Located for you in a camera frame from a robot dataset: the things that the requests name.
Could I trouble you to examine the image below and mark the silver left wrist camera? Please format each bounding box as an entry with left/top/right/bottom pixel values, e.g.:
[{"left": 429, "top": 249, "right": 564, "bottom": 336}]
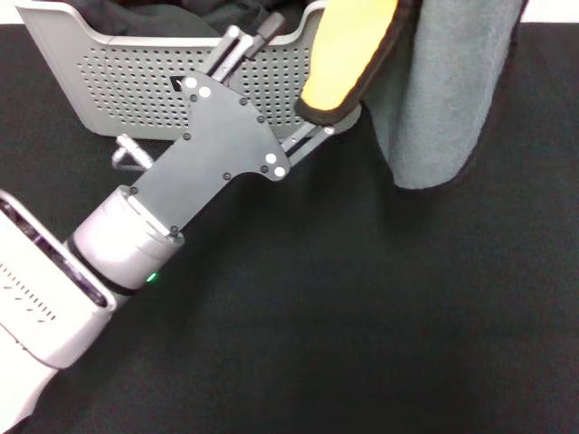
[{"left": 0, "top": 189, "right": 117, "bottom": 370}]

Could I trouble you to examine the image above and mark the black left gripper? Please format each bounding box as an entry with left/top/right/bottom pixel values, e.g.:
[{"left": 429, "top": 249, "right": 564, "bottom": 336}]
[{"left": 128, "top": 12, "right": 339, "bottom": 235}]

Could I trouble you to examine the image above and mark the grey perforated storage box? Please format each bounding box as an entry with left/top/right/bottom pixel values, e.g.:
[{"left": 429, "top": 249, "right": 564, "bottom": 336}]
[{"left": 15, "top": 0, "right": 364, "bottom": 142}]

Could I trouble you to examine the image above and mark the grey and yellow towel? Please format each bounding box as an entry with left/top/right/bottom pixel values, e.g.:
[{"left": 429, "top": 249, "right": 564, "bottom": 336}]
[{"left": 293, "top": 0, "right": 529, "bottom": 192}]

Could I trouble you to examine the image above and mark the black cloth pile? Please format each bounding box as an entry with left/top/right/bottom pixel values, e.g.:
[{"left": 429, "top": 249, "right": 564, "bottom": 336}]
[{"left": 83, "top": 0, "right": 327, "bottom": 40}]

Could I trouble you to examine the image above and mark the black tablecloth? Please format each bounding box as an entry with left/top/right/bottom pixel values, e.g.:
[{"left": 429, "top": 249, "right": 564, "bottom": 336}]
[{"left": 0, "top": 22, "right": 579, "bottom": 434}]

